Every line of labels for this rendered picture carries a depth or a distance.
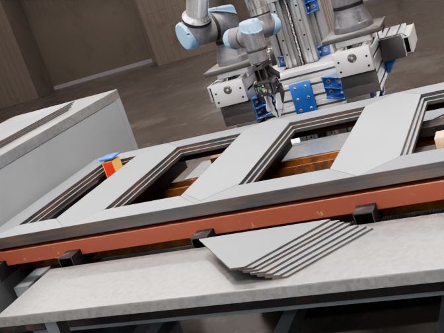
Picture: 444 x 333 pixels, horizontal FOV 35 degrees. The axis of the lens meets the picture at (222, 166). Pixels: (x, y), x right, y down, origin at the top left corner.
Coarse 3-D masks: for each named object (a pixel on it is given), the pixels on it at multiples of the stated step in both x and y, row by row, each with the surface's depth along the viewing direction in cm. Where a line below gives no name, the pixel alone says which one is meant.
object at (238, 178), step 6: (234, 174) 203; (240, 174) 201; (246, 174) 199; (204, 180) 207; (210, 180) 205; (216, 180) 203; (222, 180) 201; (228, 180) 199; (234, 180) 197; (240, 180) 195; (192, 186) 205; (198, 186) 203; (204, 186) 201; (210, 186) 199; (216, 186) 197
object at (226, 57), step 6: (216, 42) 285; (222, 42) 282; (222, 48) 283; (228, 48) 281; (240, 48) 282; (222, 54) 283; (228, 54) 282; (234, 54) 281; (240, 54) 283; (246, 54) 282; (222, 60) 284; (228, 60) 282; (234, 60) 281; (240, 60) 281; (222, 66) 285
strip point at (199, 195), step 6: (222, 186) 196; (228, 186) 194; (186, 192) 201; (192, 192) 199; (198, 192) 197; (204, 192) 196; (210, 192) 194; (216, 192) 192; (198, 198) 192; (204, 198) 190
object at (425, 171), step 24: (432, 96) 221; (312, 120) 238; (336, 120) 234; (192, 144) 257; (216, 144) 253; (408, 144) 184; (96, 168) 269; (264, 168) 209; (408, 168) 165; (432, 168) 163; (72, 192) 252; (264, 192) 180; (288, 192) 178; (312, 192) 175; (336, 192) 173; (48, 216) 237; (144, 216) 196; (168, 216) 193; (192, 216) 190; (0, 240) 218; (24, 240) 214; (48, 240) 211
